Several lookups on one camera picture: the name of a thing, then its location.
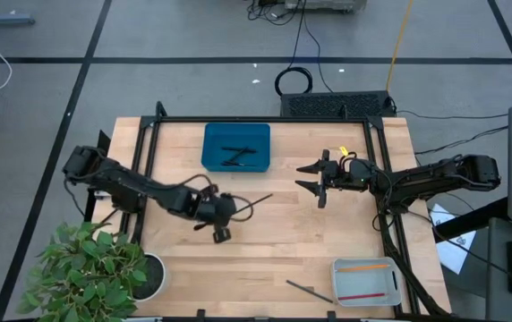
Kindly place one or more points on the red pencil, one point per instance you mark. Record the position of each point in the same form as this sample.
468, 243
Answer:
361, 296

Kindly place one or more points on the white round plant pot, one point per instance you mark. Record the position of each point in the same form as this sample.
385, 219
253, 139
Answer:
165, 282

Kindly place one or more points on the pale grey plastic tray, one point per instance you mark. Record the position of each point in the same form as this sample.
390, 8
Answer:
363, 282

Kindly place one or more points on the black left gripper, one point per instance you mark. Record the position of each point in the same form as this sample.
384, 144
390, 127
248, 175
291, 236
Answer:
213, 210

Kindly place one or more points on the dark green pen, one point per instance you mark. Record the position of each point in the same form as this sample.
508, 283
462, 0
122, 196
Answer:
258, 200
309, 291

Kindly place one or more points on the orange pencil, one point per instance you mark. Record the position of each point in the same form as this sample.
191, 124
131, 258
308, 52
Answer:
363, 268

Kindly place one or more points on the white paper sheet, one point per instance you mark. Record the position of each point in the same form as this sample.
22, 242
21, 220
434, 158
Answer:
455, 255

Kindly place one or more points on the grey table foot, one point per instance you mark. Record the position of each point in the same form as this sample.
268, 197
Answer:
5, 19

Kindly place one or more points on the grey equipment box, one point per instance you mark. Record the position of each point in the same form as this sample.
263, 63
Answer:
327, 4

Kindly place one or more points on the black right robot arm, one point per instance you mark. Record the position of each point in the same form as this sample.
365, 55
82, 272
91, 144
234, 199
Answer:
439, 176

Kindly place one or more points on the green leafy plant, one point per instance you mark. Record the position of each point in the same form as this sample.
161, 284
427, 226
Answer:
86, 268

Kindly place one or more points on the black metal bar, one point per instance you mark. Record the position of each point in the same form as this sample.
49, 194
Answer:
471, 219

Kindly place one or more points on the blue plastic tray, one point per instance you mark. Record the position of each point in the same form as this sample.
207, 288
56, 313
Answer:
256, 134

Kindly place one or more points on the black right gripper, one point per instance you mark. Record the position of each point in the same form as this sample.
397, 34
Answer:
350, 176

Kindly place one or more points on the yellow tape tag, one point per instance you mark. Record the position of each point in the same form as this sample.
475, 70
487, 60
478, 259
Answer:
343, 150

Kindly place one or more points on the black aluminium table frame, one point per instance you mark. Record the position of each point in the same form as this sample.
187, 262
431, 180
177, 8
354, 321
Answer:
260, 119

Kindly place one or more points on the black computer case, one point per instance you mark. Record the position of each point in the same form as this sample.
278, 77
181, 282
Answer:
327, 105

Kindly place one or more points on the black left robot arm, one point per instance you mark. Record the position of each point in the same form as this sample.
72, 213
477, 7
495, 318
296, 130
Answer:
130, 190

